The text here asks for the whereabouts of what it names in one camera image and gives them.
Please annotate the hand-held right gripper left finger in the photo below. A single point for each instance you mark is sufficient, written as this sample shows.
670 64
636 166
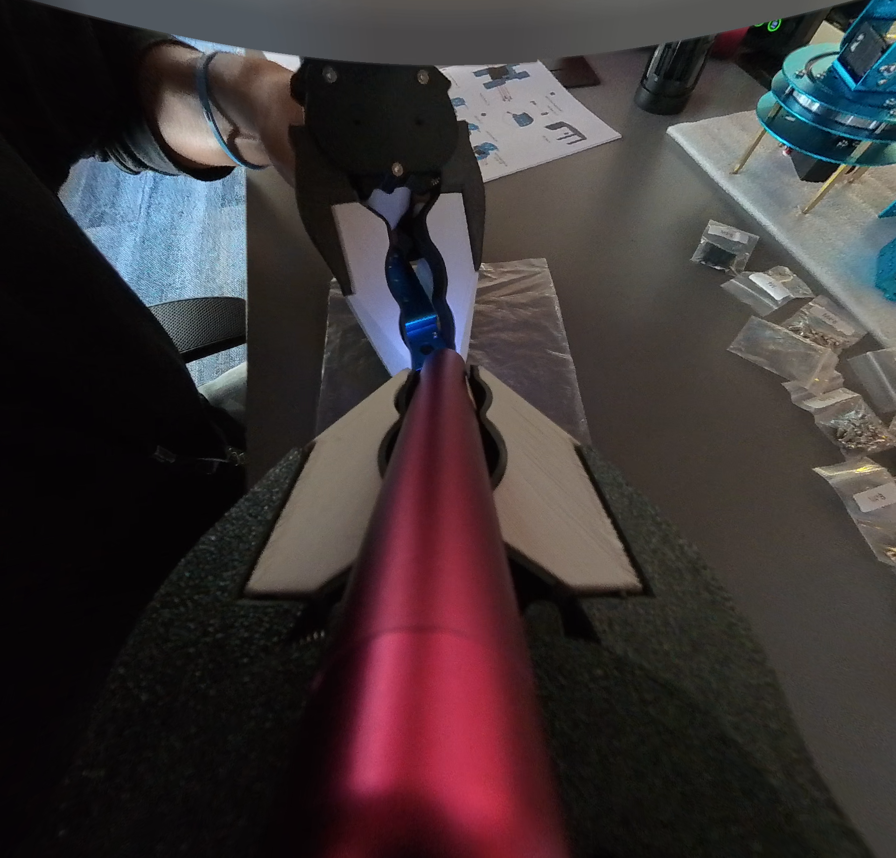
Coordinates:
322 508

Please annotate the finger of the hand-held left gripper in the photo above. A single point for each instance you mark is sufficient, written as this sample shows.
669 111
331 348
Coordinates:
364 277
458 270

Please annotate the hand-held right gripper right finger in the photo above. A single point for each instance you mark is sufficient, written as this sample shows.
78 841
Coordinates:
560 508

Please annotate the blue metal servo bracket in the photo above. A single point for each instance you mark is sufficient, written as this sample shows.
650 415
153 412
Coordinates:
416 329

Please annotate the red electric screwdriver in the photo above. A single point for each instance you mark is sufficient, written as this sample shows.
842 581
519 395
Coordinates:
434 592

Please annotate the person's left forearm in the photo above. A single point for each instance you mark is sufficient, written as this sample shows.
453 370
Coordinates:
185 116

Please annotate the blue toy robot arm base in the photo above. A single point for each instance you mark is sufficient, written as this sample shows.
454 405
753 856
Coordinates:
826 116

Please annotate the grey desk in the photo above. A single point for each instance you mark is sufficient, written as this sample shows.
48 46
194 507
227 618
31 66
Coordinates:
665 452

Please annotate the person's left hand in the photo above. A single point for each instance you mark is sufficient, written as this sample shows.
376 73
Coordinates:
269 119

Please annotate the clear plastic bag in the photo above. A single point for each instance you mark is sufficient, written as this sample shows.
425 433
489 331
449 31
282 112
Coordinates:
525 326

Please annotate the black mesh office chair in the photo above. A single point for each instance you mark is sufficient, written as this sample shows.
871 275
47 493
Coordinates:
203 326

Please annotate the blue elastic wristband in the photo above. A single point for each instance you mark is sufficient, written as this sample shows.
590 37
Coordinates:
201 98

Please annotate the white instruction sheet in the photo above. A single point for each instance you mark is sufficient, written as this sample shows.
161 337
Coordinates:
560 130

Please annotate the person's dark clothing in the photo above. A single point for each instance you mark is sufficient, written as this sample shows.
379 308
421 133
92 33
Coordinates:
84 382

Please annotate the pile of small screw bags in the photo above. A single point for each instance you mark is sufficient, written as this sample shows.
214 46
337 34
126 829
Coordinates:
784 354

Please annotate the white foam sheet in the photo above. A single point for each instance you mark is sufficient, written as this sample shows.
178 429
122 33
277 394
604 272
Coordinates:
714 151

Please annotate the black cylindrical bottle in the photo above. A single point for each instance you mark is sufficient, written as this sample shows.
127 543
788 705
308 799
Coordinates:
668 81

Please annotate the small red object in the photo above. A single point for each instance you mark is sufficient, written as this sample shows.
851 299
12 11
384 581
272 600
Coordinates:
736 40

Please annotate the black device with green light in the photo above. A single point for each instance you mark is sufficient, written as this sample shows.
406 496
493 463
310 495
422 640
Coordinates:
770 39

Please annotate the blue perforated metal bracket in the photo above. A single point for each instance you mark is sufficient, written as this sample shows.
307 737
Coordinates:
885 270

